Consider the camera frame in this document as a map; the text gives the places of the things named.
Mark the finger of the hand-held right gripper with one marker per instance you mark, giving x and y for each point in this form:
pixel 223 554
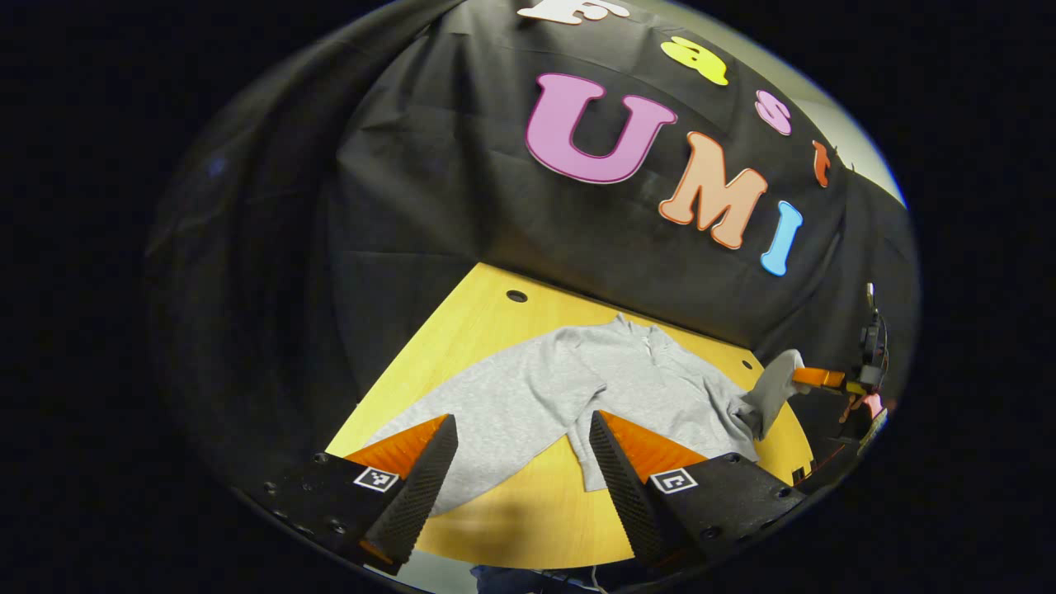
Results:
pixel 817 377

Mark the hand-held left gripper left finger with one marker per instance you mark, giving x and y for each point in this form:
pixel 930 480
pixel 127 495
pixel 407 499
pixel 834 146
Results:
pixel 421 487

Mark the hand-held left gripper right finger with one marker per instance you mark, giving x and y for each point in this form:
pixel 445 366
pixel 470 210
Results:
pixel 623 487

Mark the grey zip-neck sweatshirt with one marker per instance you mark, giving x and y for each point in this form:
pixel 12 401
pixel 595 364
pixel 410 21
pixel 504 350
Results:
pixel 511 404

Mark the person's dark blue trousers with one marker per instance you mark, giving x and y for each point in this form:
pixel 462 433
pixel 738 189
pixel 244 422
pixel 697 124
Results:
pixel 528 580

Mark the black backdrop cloth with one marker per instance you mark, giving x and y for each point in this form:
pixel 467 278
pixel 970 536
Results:
pixel 462 190

